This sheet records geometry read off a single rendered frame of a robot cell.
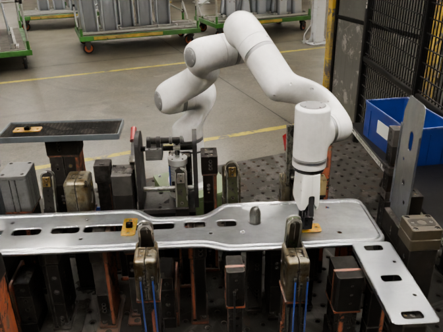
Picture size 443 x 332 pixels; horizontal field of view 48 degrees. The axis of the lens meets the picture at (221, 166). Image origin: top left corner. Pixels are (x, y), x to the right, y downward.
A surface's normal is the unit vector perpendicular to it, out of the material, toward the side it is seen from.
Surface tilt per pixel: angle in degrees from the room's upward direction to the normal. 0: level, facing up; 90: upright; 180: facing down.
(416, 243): 89
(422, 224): 0
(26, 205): 90
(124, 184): 90
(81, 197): 90
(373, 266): 0
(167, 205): 0
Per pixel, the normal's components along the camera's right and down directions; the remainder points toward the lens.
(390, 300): -0.01, -0.90
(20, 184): 0.06, 0.43
